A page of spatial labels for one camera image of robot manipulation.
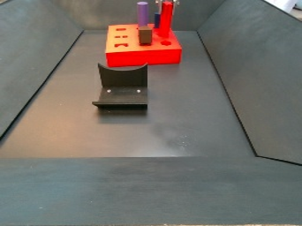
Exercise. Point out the red star block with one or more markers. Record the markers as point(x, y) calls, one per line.
point(166, 17)

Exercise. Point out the red shape sorter board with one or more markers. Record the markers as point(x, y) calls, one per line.
point(125, 51)

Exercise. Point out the purple cylinder block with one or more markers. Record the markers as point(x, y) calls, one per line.
point(142, 13)

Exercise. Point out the blue block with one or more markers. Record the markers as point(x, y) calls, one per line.
point(157, 19)

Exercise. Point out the dark grey square block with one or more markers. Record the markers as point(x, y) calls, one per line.
point(145, 33)

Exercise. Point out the black curved holder stand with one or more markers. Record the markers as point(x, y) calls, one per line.
point(123, 87)

